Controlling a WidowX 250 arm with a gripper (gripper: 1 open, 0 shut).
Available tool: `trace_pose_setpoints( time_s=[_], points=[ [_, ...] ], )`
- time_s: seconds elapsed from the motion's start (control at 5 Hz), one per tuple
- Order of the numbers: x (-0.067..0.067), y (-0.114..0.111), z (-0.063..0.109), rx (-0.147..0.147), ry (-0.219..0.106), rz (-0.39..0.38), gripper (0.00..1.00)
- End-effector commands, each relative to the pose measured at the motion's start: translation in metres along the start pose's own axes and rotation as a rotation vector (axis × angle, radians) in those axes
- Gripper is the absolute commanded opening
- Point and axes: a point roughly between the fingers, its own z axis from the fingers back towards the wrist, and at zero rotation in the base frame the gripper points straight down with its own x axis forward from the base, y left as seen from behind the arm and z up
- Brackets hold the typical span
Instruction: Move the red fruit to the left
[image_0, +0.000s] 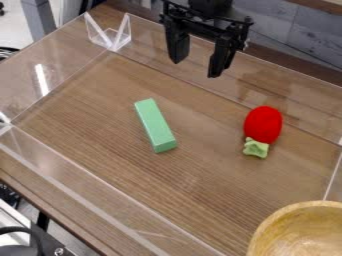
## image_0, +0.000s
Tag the black metal bracket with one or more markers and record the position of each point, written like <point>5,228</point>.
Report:
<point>53,247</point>

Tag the grey table leg post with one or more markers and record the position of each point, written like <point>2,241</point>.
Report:
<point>39,17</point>

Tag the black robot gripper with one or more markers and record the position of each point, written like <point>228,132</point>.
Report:
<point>208,19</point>

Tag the wooden bowl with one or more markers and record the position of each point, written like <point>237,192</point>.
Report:
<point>304,229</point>

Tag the green rectangular block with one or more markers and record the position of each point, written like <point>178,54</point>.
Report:
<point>158,130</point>

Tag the clear acrylic tray enclosure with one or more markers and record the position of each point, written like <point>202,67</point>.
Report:
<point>77,155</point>

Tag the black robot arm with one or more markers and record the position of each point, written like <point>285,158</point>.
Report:
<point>209,19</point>

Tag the red plush strawberry fruit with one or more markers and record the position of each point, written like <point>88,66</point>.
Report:
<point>263,128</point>

